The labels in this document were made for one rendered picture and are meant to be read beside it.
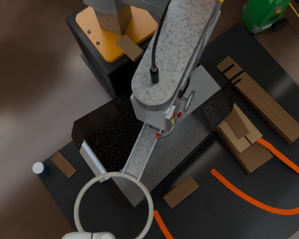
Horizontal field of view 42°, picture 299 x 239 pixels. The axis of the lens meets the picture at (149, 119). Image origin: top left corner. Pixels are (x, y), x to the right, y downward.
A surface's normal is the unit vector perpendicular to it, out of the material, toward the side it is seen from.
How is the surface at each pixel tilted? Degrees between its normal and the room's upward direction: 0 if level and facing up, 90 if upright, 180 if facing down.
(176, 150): 45
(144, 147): 8
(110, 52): 0
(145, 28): 0
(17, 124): 0
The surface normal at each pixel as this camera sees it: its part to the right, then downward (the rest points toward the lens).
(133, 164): -0.11, -0.13
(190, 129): 0.41, 0.34
